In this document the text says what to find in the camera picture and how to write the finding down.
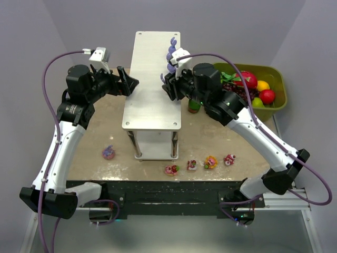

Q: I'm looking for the purple bunny with blue bow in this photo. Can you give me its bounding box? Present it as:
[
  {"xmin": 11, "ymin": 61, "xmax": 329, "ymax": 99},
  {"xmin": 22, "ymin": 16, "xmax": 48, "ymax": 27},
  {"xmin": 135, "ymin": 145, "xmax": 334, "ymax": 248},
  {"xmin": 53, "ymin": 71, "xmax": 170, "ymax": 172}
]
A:
[{"xmin": 166, "ymin": 62, "xmax": 177, "ymax": 74}]

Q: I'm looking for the purple bunny with strawberry cake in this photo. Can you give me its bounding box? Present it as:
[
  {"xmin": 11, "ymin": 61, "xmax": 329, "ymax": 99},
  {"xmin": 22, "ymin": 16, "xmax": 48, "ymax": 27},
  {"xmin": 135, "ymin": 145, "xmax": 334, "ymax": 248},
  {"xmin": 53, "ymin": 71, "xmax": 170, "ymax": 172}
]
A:
[{"xmin": 166, "ymin": 37, "xmax": 177, "ymax": 61}]

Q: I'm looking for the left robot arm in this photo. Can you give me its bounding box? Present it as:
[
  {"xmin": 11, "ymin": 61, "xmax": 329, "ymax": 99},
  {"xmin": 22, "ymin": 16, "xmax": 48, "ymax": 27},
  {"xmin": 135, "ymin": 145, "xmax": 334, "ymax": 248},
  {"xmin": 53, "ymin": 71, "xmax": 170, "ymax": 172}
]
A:
[{"xmin": 19, "ymin": 65, "xmax": 139, "ymax": 219}]

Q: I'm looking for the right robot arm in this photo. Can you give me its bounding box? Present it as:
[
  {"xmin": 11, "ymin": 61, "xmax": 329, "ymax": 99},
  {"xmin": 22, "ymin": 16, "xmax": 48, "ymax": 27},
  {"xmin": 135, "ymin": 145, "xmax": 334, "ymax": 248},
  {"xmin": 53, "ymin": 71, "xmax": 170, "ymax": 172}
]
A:
[{"xmin": 161, "ymin": 63, "xmax": 310, "ymax": 202}]

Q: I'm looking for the white two-tier shelf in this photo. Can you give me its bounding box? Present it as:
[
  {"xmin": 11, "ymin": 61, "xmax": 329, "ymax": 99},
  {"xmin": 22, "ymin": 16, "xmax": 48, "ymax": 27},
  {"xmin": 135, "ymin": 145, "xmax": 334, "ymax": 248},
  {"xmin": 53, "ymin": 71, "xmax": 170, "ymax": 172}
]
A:
[{"xmin": 122, "ymin": 31, "xmax": 181, "ymax": 161}]

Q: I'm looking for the green glass bottle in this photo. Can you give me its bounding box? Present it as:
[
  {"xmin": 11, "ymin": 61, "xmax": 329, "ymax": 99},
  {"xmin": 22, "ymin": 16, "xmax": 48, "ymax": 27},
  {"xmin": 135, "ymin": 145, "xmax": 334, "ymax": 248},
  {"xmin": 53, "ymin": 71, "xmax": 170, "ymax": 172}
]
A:
[{"xmin": 188, "ymin": 100, "xmax": 201, "ymax": 114}]

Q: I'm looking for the red toy dragon fruit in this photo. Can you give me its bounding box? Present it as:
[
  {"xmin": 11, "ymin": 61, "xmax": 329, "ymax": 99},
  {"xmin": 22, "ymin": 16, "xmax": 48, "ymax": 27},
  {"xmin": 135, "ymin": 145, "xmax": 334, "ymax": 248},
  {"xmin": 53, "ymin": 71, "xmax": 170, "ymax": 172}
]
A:
[{"xmin": 221, "ymin": 71, "xmax": 257, "ymax": 89}]

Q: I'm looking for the purple toy grape bunch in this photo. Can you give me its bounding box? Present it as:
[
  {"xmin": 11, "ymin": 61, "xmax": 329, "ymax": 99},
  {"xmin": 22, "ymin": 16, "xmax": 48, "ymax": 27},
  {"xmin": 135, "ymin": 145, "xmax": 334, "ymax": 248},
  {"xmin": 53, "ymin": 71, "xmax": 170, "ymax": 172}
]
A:
[{"xmin": 223, "ymin": 82, "xmax": 259, "ymax": 102}]

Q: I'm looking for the green toy apple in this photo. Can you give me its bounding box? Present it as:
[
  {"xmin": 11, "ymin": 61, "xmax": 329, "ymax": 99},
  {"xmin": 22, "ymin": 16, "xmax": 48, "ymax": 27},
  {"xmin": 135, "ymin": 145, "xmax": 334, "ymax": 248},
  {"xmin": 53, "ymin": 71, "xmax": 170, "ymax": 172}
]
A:
[{"xmin": 251, "ymin": 97, "xmax": 265, "ymax": 108}]

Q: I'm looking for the yellow toy lemon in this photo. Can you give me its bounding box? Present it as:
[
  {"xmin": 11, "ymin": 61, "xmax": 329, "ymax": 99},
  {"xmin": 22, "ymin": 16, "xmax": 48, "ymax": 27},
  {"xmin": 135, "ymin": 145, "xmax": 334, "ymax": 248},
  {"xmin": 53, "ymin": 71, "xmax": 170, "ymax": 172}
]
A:
[{"xmin": 256, "ymin": 80, "xmax": 270, "ymax": 92}]

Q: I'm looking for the red white strawberry toy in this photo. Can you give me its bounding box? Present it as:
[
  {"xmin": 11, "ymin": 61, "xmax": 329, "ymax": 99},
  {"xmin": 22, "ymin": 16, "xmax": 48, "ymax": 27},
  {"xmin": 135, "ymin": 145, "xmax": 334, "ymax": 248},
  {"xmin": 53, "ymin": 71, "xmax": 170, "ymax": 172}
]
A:
[{"xmin": 187, "ymin": 160, "xmax": 197, "ymax": 171}]

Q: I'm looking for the pink yellow bear toy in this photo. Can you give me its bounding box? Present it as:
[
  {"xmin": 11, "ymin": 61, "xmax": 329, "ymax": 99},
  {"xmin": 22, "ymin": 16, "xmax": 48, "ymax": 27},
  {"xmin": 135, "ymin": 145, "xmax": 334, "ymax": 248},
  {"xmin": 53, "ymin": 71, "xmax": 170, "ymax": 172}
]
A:
[{"xmin": 204, "ymin": 155, "xmax": 218, "ymax": 169}]

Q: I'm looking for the pink strawberry donut toy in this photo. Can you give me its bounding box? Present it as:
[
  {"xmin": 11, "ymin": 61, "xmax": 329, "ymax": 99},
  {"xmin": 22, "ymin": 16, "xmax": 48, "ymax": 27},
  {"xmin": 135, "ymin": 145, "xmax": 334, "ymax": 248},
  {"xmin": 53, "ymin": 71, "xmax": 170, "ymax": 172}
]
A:
[{"xmin": 164, "ymin": 165, "xmax": 180, "ymax": 176}]

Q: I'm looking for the red toy apple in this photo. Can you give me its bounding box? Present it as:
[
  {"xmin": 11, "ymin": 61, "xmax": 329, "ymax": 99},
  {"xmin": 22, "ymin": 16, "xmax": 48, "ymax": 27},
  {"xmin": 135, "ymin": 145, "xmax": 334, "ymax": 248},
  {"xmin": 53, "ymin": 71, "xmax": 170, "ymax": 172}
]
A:
[{"xmin": 259, "ymin": 89, "xmax": 275, "ymax": 105}]

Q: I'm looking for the red pink bear toy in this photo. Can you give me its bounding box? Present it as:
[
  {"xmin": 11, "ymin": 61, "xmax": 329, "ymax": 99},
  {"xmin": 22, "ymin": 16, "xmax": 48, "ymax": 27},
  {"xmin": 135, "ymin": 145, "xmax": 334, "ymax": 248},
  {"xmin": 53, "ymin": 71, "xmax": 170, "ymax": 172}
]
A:
[{"xmin": 223, "ymin": 154, "xmax": 236, "ymax": 166}]

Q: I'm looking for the olive green plastic bin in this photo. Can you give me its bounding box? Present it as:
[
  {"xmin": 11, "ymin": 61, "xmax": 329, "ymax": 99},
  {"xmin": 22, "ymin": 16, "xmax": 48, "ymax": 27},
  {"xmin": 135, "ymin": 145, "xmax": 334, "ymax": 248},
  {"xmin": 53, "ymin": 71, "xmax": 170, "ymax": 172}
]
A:
[{"xmin": 214, "ymin": 62, "xmax": 287, "ymax": 122}]

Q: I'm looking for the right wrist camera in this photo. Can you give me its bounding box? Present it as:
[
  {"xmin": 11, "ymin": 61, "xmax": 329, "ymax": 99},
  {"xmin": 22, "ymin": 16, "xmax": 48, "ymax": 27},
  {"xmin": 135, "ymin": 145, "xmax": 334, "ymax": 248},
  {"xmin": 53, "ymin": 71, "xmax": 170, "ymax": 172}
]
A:
[{"xmin": 168, "ymin": 48, "xmax": 192, "ymax": 79}]

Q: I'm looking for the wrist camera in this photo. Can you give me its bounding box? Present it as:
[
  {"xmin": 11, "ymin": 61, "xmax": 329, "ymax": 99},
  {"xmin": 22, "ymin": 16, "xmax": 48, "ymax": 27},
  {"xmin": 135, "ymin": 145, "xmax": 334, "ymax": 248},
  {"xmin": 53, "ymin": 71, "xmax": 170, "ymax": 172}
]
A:
[
  {"xmin": 168, "ymin": 48, "xmax": 192, "ymax": 79},
  {"xmin": 82, "ymin": 47, "xmax": 111, "ymax": 74}
]

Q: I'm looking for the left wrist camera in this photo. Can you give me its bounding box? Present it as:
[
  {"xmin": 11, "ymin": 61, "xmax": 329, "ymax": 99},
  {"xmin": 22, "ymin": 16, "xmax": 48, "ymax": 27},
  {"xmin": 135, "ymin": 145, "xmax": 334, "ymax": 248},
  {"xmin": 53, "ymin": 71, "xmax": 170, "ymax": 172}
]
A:
[{"xmin": 82, "ymin": 47, "xmax": 111, "ymax": 74}]

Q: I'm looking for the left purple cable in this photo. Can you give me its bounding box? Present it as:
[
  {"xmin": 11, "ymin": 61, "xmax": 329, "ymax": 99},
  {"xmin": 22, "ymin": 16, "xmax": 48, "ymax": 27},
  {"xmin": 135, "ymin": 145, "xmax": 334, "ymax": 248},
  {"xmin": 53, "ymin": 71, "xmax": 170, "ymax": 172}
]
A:
[{"xmin": 36, "ymin": 50, "xmax": 121, "ymax": 253}]

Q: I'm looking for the purple cable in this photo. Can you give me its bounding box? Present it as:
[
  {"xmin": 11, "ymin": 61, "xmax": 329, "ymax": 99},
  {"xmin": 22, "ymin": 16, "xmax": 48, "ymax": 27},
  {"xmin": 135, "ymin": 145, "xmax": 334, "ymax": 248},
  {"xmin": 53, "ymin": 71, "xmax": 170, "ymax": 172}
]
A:
[
  {"xmin": 36, "ymin": 50, "xmax": 121, "ymax": 253},
  {"xmin": 175, "ymin": 54, "xmax": 333, "ymax": 227}
]

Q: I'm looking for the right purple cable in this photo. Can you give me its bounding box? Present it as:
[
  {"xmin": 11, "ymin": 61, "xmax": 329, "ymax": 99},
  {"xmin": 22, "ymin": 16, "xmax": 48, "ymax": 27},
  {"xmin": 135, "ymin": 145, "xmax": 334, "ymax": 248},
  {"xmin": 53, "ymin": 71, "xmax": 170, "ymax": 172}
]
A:
[{"xmin": 175, "ymin": 54, "xmax": 333, "ymax": 227}]

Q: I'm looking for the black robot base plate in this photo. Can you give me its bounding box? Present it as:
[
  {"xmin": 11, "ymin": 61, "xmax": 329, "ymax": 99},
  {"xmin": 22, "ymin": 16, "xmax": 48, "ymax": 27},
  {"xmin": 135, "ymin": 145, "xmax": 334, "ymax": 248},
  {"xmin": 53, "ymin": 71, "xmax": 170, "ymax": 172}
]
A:
[{"xmin": 65, "ymin": 180, "xmax": 265, "ymax": 221}]

